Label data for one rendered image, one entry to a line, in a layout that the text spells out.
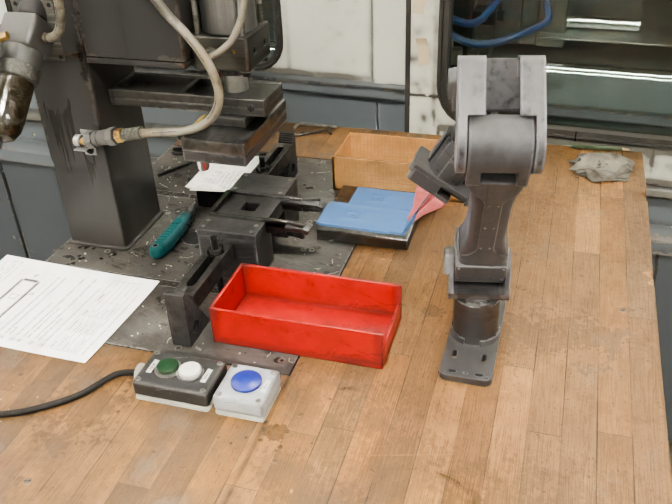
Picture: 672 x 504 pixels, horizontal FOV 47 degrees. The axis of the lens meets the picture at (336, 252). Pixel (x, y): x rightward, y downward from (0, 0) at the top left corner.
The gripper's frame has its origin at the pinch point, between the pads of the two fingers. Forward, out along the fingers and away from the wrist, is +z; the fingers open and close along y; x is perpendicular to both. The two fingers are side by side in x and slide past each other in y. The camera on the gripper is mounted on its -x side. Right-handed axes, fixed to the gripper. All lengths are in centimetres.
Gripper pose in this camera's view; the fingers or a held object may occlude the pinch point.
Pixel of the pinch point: (412, 216)
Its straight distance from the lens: 119.2
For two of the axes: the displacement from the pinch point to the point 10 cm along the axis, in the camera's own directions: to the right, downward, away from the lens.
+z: -4.7, 6.7, 5.7
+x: -2.8, 5.0, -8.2
